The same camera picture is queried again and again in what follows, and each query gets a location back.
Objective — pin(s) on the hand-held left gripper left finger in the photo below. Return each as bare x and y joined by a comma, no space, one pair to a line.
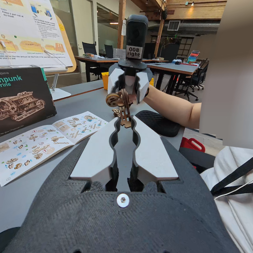
94,158

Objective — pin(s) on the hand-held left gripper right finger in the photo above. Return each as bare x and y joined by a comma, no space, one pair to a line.
156,158

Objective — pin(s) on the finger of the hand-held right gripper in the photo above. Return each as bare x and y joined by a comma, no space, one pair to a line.
113,83
143,87

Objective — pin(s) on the wooden model assembly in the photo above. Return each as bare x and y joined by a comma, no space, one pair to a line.
123,98

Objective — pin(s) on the person's right forearm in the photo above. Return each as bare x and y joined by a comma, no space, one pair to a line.
174,106

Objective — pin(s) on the black model kit box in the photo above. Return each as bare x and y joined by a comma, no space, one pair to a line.
29,83

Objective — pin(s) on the person's right hand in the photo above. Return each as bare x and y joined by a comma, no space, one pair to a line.
132,98

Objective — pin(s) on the black wristband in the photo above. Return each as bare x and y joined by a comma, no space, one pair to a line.
147,92

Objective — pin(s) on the yellow plastic bin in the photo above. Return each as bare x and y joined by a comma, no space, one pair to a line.
104,79

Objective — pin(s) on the stack of white boxes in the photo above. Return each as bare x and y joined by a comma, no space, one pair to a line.
119,53

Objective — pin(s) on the grey desk with wooden edge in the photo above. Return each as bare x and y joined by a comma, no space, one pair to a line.
94,60
174,68

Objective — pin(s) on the small wooden gear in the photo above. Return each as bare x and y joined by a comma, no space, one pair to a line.
116,112

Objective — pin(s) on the black office chair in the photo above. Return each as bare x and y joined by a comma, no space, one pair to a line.
197,79
90,48
108,50

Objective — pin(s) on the black padded wrist rest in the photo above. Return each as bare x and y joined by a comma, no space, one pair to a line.
158,122

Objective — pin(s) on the red plastic object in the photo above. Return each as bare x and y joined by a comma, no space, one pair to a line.
194,143

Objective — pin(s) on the black chair armrest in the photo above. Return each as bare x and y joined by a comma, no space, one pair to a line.
197,158

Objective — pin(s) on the illustrated assembly booklet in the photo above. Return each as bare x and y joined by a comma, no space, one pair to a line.
49,142

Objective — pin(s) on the wooden sheet stand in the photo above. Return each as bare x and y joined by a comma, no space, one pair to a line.
68,49

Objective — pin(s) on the stack of coloured packets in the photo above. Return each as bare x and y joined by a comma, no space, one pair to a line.
193,56

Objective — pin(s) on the printed instruction sheet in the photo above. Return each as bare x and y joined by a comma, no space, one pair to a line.
29,23

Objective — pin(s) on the paper notice on post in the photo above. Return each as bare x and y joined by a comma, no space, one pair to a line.
123,27

